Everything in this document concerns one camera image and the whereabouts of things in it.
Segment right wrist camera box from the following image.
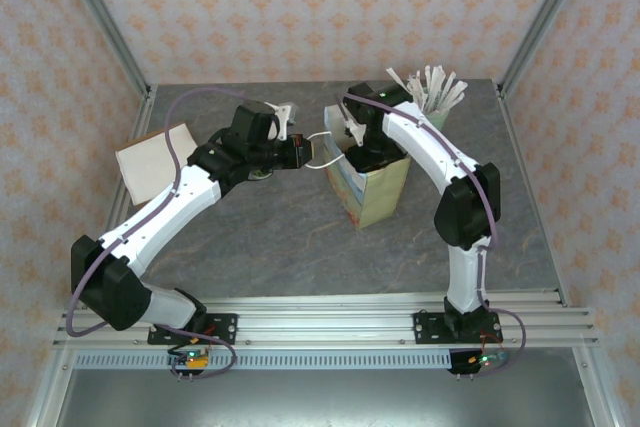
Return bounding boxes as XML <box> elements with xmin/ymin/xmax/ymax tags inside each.
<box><xmin>339</xmin><ymin>106</ymin><xmax>368</xmax><ymax>148</ymax></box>

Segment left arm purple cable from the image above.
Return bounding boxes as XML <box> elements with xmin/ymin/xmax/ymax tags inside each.
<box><xmin>66</xmin><ymin>87</ymin><xmax>239</xmax><ymax>382</ymax></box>

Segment aluminium table side rail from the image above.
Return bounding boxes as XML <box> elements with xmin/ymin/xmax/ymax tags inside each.
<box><xmin>24</xmin><ymin>84</ymin><xmax>159</xmax><ymax>427</ymax></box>
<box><xmin>494</xmin><ymin>80</ymin><xmax>629</xmax><ymax>427</ymax></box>

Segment stack of paper napkins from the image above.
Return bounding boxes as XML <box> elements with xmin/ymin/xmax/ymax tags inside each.
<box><xmin>115</xmin><ymin>121</ymin><xmax>199</xmax><ymax>207</ymax></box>

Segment slotted white cable duct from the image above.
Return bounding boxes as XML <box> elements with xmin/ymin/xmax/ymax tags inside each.
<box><xmin>73</xmin><ymin>350</ymin><xmax>454</xmax><ymax>372</ymax></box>

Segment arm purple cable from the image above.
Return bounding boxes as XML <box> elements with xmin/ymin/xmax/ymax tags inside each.
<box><xmin>66</xmin><ymin>87</ymin><xmax>239</xmax><ymax>382</ymax></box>
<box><xmin>334</xmin><ymin>91</ymin><xmax>526</xmax><ymax>379</ymax></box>

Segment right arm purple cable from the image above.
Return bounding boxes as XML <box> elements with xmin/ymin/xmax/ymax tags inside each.
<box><xmin>334</xmin><ymin>91</ymin><xmax>526</xmax><ymax>379</ymax></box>

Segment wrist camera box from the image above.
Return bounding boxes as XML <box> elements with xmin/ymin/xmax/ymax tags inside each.
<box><xmin>339</xmin><ymin>106</ymin><xmax>368</xmax><ymax>148</ymax></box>
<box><xmin>267</xmin><ymin>101</ymin><xmax>297</xmax><ymax>141</ymax></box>

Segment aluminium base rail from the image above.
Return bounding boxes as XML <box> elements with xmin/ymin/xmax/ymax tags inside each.
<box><xmin>52</xmin><ymin>289</ymin><xmax>600</xmax><ymax>348</ymax></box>

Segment green straw holder cup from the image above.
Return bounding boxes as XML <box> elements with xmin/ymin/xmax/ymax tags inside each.
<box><xmin>419</xmin><ymin>96</ymin><xmax>450</xmax><ymax>138</ymax></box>

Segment grey metal panel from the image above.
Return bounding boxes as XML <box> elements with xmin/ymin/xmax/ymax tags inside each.
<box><xmin>54</xmin><ymin>369</ymin><xmax>596</xmax><ymax>427</ymax></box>

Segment printed paper gift bag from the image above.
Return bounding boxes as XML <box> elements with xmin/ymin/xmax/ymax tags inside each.
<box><xmin>304</xmin><ymin>104</ymin><xmax>412</xmax><ymax>232</ymax></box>

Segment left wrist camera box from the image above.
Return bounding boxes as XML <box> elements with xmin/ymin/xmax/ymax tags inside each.
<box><xmin>267</xmin><ymin>101</ymin><xmax>297</xmax><ymax>141</ymax></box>

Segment aluminium frame post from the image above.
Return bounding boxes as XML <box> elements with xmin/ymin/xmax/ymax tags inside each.
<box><xmin>497</xmin><ymin>0</ymin><xmax>597</xmax><ymax>98</ymax></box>
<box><xmin>52</xmin><ymin>0</ymin><xmax>152</xmax><ymax>101</ymax></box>

